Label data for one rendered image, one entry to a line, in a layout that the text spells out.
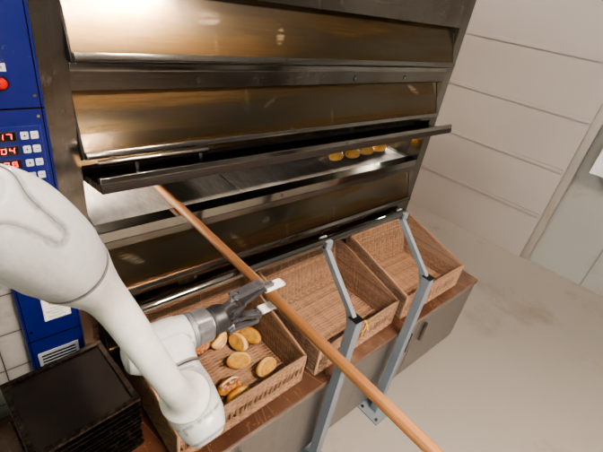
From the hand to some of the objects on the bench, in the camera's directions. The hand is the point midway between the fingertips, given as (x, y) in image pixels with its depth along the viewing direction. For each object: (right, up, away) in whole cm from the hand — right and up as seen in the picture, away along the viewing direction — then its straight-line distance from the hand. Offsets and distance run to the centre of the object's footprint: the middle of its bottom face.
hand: (273, 295), depth 114 cm
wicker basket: (-28, -40, +47) cm, 67 cm away
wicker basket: (+18, -25, +85) cm, 90 cm away
